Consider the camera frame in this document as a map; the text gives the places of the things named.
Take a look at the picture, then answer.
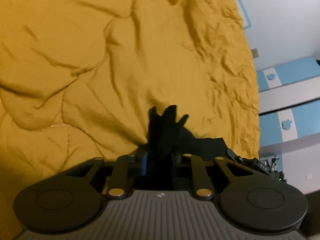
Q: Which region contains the black long-sleeve sweater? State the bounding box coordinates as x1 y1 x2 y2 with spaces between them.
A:
142 105 228 191

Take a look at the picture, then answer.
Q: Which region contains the blue white wardrobe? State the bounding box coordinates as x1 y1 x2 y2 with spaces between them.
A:
257 57 319 194

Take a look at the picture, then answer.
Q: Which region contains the mustard yellow quilt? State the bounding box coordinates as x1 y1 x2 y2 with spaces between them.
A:
1 0 260 239

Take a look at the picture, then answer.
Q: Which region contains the beige wall switch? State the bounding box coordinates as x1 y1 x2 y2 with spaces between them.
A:
251 48 259 59

